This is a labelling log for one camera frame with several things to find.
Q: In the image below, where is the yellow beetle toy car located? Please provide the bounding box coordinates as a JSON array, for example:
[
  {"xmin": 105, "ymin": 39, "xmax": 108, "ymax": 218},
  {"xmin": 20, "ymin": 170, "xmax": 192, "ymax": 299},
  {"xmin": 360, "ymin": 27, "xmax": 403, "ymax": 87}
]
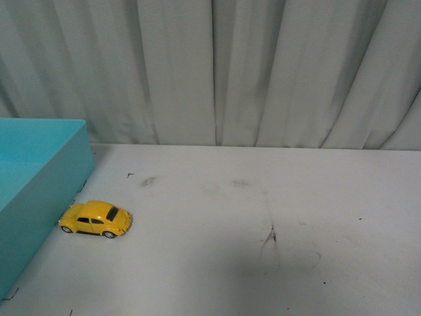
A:
[{"xmin": 58, "ymin": 201, "xmax": 132, "ymax": 239}]

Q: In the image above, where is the white pleated curtain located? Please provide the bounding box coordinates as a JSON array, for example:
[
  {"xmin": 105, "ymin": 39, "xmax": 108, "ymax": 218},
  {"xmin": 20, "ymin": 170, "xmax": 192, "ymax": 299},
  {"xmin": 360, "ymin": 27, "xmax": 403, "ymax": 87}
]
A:
[{"xmin": 1, "ymin": 1, "xmax": 420, "ymax": 150}]

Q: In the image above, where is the turquoise plastic storage bin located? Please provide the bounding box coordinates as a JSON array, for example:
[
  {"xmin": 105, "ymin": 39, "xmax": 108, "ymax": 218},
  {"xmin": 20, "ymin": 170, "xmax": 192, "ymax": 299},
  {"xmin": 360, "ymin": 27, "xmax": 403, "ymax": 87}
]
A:
[{"xmin": 1, "ymin": 118, "xmax": 94, "ymax": 298}]

